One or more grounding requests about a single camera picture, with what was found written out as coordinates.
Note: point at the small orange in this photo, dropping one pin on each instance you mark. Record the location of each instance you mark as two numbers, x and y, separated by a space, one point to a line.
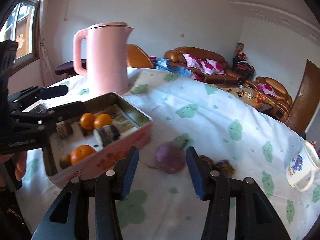
87 121

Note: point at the pink electric kettle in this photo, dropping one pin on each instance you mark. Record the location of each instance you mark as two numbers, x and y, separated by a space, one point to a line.
99 54

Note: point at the brown leather long sofa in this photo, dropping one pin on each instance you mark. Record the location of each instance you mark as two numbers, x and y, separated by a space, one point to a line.
209 66

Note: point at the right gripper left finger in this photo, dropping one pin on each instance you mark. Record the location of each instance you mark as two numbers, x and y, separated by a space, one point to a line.
67 217

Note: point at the person's left hand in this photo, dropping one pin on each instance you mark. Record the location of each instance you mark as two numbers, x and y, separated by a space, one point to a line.
20 162

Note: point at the wooden coffee table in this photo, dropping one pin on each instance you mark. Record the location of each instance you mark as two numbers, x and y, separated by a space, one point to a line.
249 96

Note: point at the stacked dark chairs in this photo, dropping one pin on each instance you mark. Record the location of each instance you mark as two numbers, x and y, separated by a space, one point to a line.
242 66

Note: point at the brown leather armchair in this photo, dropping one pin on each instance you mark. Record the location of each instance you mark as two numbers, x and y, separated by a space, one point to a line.
276 94

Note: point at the purple round turnip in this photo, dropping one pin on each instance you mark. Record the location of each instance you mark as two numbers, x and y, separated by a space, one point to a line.
170 157

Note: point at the window with frame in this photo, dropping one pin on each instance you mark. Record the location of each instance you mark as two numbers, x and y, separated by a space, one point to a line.
20 26

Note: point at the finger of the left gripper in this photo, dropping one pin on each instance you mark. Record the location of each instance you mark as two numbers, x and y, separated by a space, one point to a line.
19 101
65 111

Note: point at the orange wooden chair back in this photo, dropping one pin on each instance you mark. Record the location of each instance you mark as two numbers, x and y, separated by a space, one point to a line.
137 58

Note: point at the blue clothing pile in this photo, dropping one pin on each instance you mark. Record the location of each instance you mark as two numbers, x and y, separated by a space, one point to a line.
163 65

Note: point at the dark purple round stool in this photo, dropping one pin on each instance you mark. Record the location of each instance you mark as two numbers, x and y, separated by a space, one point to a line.
66 69

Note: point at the large orange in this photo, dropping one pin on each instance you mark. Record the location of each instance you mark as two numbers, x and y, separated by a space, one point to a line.
80 153

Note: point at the pink metal tin box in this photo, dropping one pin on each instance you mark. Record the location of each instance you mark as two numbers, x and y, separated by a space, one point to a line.
133 125

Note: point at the sugarcane piece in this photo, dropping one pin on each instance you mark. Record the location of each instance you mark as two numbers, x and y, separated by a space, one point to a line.
106 135
64 128

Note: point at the white mug blue print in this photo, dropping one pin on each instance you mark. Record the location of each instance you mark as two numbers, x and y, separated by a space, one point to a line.
300 172

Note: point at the white cloud-print tablecloth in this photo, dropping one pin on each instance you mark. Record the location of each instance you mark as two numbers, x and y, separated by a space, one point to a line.
163 206

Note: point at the brown wooden door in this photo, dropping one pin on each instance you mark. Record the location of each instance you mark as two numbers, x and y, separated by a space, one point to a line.
306 101

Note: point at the brown-yellow passion fruit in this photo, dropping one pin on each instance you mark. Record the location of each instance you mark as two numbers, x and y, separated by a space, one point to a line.
65 161

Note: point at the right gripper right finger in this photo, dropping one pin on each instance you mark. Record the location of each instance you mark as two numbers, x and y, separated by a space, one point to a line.
255 217

